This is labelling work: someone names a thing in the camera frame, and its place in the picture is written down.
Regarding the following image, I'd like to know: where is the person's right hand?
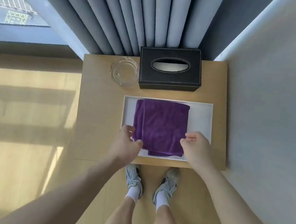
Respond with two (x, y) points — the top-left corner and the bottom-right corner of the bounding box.
(176, 130), (224, 178)

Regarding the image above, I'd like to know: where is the person's left hand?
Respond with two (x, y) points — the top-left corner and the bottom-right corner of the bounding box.
(106, 123), (146, 169)

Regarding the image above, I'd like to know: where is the purple microfibre cloth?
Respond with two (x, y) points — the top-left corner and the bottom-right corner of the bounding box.
(130, 97), (191, 160)

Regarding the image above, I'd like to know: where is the person's right forearm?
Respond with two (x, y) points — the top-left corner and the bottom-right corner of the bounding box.
(191, 164), (296, 224)

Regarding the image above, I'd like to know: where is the person's left forearm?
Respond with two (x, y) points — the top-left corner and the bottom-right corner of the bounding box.
(0, 144), (133, 224)

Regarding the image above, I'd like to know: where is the person's left white sneaker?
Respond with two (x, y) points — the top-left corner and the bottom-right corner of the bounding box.
(122, 163), (147, 201)

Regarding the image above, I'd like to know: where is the person's white sneaker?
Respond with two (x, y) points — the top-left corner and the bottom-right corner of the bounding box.
(152, 165), (181, 208)
(122, 163), (147, 201)

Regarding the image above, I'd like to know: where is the person's right white sneaker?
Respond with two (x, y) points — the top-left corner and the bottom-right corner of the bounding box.
(152, 165), (181, 208)

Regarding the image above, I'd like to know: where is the person's left white sock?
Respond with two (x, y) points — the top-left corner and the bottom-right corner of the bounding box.
(124, 185), (141, 205)

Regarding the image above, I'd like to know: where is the person's white sock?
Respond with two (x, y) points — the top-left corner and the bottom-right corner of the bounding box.
(154, 190), (173, 215)
(124, 185), (141, 205)

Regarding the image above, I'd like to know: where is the person's right white sock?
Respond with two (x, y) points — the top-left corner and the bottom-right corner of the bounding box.
(154, 190), (173, 215)

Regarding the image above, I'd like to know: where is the person's left leg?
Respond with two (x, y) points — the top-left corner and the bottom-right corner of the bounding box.
(100, 194), (137, 224)

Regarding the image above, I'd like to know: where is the white rectangular tray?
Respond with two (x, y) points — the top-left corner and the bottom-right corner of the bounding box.
(118, 94), (215, 164)

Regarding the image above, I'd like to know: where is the rectangular wooden side table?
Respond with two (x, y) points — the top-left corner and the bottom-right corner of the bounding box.
(72, 46), (237, 174)

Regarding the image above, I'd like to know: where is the clear glass ashtray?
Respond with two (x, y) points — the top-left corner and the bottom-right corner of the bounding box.
(108, 55), (141, 89)

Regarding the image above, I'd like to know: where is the black leather tissue box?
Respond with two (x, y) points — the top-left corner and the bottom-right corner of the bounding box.
(136, 43), (205, 96)

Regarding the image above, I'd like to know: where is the white tissue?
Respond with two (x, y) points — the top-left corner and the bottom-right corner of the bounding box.
(152, 58), (189, 74)

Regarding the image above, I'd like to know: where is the grey pleated curtain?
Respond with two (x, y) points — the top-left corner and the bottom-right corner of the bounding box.
(17, 0), (276, 73)

